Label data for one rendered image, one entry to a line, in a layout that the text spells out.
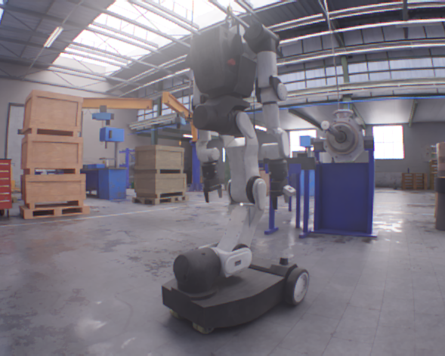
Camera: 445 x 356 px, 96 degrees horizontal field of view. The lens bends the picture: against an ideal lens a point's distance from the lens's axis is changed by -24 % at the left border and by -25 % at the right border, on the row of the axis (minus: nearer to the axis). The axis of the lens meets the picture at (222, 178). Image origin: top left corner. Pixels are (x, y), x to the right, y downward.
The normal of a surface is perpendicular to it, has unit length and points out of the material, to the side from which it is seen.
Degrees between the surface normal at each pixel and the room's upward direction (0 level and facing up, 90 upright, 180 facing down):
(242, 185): 86
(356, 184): 90
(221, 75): 105
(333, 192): 90
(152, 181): 90
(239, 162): 100
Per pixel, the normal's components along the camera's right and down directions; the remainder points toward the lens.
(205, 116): -0.69, 0.01
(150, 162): -0.49, 0.01
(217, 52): -0.66, 0.27
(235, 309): 0.45, 0.01
